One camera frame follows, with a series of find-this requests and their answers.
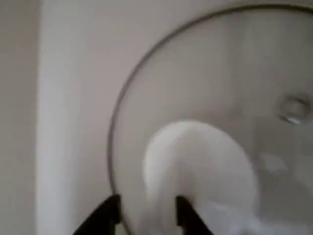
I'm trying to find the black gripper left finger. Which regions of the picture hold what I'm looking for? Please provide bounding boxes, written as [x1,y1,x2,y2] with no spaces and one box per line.
[72,194,122,235]

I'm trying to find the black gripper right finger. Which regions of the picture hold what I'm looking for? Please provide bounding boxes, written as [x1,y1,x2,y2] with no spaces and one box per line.
[176,195,216,235]

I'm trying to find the glass lid with white knob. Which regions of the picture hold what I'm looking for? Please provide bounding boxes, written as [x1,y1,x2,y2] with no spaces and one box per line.
[107,3,313,235]

